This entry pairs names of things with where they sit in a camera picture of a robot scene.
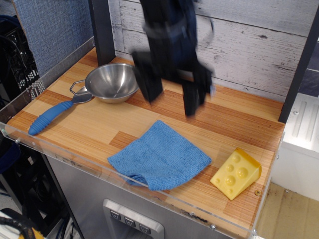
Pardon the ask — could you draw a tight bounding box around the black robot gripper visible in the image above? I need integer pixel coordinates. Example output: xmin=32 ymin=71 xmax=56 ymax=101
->
xmin=132 ymin=19 xmax=214 ymax=116

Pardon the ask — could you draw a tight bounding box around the blue towel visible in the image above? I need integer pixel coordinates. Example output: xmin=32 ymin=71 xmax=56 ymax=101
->
xmin=108 ymin=120 xmax=211 ymax=191

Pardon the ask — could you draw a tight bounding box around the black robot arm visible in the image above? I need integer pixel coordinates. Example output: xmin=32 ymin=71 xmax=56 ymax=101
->
xmin=132 ymin=0 xmax=214 ymax=116

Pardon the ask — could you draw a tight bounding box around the yellow plastic cheese wedge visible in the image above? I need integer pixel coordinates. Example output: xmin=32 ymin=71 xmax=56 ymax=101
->
xmin=210 ymin=148 xmax=262 ymax=200

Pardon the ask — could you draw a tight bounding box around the silver dispenser button panel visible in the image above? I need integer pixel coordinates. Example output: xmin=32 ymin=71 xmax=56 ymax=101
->
xmin=103 ymin=199 xmax=165 ymax=239

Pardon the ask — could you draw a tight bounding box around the white ribbed appliance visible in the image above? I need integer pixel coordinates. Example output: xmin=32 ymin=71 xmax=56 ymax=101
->
xmin=271 ymin=93 xmax=319 ymax=200

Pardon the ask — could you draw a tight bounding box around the black plastic crate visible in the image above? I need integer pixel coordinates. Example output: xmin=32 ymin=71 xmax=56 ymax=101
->
xmin=0 ymin=15 xmax=39 ymax=105

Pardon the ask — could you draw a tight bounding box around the clear acrylic table guard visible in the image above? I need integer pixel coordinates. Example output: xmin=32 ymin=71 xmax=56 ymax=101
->
xmin=0 ymin=50 xmax=284 ymax=239

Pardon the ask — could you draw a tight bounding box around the steel bowl with handles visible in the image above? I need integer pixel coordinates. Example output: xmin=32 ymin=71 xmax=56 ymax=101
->
xmin=72 ymin=63 xmax=139 ymax=104

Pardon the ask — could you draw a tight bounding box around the blue handled metal spatula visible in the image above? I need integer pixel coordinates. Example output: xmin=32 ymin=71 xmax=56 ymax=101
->
xmin=28 ymin=84 xmax=94 ymax=135

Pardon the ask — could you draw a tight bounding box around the black left support post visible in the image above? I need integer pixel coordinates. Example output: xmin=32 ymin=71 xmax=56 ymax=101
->
xmin=88 ymin=0 xmax=116 ymax=66

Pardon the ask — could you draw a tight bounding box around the black support post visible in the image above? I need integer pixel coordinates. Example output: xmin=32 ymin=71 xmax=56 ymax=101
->
xmin=278 ymin=7 xmax=319 ymax=123
xmin=88 ymin=0 xmax=116 ymax=66

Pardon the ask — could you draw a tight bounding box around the black right support post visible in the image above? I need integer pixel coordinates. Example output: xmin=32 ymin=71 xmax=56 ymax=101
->
xmin=278 ymin=7 xmax=319 ymax=123

